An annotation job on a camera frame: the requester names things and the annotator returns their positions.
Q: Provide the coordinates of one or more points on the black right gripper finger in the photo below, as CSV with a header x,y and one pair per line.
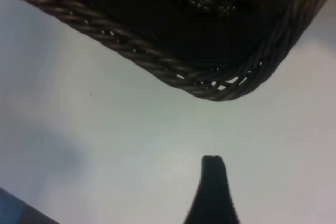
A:
x,y
214,195

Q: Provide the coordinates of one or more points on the dark brown woven wicker basket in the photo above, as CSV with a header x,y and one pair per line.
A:
x,y
183,24

